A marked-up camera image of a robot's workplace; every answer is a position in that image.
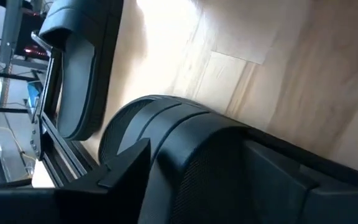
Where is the black metal rig frame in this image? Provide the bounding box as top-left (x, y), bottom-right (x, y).
top-left (29, 29), bottom-right (101, 189)

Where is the grey metal post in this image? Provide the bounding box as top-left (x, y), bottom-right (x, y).
top-left (0, 0), bottom-right (23, 65)

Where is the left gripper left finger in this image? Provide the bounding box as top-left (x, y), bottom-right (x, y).
top-left (0, 138), bottom-right (151, 224)

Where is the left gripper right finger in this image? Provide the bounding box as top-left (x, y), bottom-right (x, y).
top-left (244, 139), bottom-right (358, 224)

